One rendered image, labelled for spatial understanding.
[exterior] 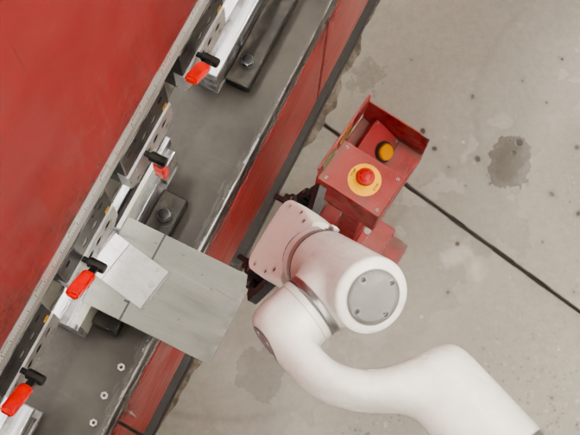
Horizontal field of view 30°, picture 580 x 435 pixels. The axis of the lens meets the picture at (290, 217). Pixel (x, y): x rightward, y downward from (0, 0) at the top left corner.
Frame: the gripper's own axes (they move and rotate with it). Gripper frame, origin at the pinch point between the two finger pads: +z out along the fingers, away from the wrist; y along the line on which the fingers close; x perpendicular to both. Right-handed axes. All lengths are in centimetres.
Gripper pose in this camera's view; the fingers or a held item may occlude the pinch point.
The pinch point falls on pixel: (267, 231)
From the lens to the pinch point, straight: 141.0
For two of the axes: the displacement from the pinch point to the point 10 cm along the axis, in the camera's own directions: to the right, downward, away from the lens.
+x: 7.7, 4.8, 4.2
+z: -3.7, -2.0, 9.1
